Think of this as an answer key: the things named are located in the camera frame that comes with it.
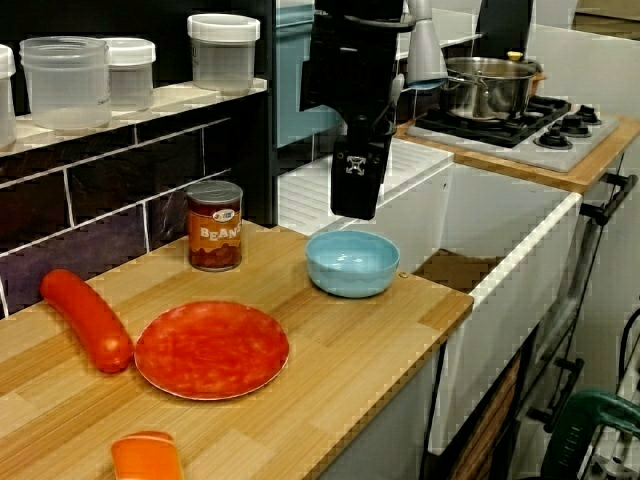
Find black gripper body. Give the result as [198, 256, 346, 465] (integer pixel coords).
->
[310, 12, 416, 149]

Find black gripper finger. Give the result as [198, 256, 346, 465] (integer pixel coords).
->
[329, 135, 391, 221]

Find light blue bowl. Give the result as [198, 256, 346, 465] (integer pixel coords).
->
[305, 229, 401, 299]

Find grey toy faucet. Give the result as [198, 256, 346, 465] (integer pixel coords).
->
[389, 0, 449, 114]

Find stainless steel pot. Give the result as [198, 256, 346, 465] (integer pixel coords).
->
[439, 51, 547, 121]

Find clear jar with white lid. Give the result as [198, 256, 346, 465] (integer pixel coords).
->
[187, 13, 262, 94]
[0, 43, 17, 150]
[102, 37, 157, 113]

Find white toy sink unit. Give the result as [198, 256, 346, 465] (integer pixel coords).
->
[277, 137, 584, 456]

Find brown beans can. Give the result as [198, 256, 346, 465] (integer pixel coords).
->
[186, 180, 244, 273]

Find grey toy stove top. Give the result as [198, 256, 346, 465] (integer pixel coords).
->
[405, 94, 621, 174]

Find red round plate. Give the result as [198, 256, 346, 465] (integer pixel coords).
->
[133, 300, 291, 402]

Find dark tiled backsplash shelf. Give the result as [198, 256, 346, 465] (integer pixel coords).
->
[0, 79, 274, 321]

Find brown wooden slat panel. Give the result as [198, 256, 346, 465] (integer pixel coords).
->
[449, 349, 524, 480]

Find clear lidless plastic jar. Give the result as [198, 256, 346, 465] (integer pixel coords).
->
[19, 36, 112, 131]

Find red toy sausage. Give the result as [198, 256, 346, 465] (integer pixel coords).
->
[39, 268, 135, 375]

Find green clamp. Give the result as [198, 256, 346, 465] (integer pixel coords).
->
[539, 389, 640, 480]

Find wide black kitchen post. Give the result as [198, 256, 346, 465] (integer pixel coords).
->
[259, 0, 280, 227]

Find black oven handle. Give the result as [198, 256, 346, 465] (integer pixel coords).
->
[579, 173, 640, 226]

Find black cabinet handle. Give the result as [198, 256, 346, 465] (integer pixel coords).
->
[527, 357, 585, 434]

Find black cable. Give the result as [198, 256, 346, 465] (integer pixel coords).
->
[617, 307, 640, 391]

